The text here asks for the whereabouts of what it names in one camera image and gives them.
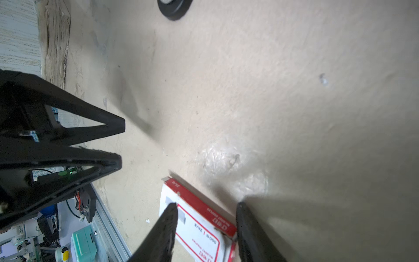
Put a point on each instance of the black stapler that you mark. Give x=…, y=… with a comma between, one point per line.
x=174, y=9

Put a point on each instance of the red white staple box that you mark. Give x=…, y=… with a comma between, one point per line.
x=201, y=230

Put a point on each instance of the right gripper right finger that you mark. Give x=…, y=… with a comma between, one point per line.
x=254, y=244

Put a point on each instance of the purple paperback book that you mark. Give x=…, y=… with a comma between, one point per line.
x=54, y=21

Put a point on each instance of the teal electronics box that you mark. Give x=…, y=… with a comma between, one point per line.
x=84, y=245

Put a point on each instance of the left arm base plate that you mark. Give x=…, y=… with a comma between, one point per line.
x=86, y=202

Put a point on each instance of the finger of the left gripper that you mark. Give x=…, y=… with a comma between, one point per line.
x=21, y=200
x=30, y=104

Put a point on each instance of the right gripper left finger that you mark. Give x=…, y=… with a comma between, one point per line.
x=159, y=243

